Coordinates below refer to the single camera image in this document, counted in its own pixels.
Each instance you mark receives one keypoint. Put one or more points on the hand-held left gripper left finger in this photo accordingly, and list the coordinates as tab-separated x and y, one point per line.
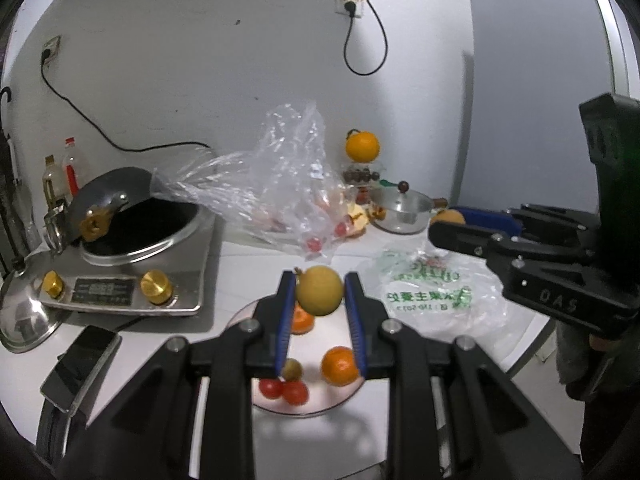
285	320

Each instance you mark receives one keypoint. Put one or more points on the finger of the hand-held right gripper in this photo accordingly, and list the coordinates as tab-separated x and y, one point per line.
460	240
485	217

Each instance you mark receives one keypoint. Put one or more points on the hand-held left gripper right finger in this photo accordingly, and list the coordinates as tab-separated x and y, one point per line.
356	320

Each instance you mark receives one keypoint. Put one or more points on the tangerine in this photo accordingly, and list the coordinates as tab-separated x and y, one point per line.
302	324
339	366

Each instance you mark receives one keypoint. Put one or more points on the longan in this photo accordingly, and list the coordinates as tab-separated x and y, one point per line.
320	291
292	369
445	216

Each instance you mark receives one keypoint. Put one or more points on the green printed plastic bag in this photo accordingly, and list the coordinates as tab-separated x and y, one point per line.
435	300

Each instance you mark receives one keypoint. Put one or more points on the cherry tomato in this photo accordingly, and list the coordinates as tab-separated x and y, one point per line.
313	244
271	388
296	393
341	228

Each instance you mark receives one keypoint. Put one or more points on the white plate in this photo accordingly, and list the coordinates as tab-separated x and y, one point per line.
320	400

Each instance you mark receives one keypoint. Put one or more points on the person's right hand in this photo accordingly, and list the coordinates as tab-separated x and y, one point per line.
600	344

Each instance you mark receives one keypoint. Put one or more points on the small steel pot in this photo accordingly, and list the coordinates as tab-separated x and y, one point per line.
405	225

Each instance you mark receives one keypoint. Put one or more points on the pot lid with wooden knob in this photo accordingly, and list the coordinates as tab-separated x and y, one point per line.
402	202

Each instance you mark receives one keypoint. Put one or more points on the orange peel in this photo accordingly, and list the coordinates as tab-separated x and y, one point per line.
359	220

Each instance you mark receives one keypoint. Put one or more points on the steel induction cooker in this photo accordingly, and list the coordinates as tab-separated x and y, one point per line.
190	270

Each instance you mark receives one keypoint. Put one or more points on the grey refrigerator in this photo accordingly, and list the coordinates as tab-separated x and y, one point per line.
525	85

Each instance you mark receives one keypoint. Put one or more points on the large orange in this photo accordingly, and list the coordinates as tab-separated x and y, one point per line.
362	146

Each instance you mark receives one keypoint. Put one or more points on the clear plastic bag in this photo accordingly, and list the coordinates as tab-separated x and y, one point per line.
285	170

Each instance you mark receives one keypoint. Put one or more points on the black smartphone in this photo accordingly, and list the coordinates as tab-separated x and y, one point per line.
82	365

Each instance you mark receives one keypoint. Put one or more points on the dark wok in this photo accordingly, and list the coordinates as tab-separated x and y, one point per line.
110	190

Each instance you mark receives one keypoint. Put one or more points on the red cap bottle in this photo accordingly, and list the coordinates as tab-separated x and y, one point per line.
75	170

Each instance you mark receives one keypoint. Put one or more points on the large steel lid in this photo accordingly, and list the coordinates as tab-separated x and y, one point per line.
25	315

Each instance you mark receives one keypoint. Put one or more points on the yellow oil bottle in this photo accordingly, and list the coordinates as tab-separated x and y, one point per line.
51	185

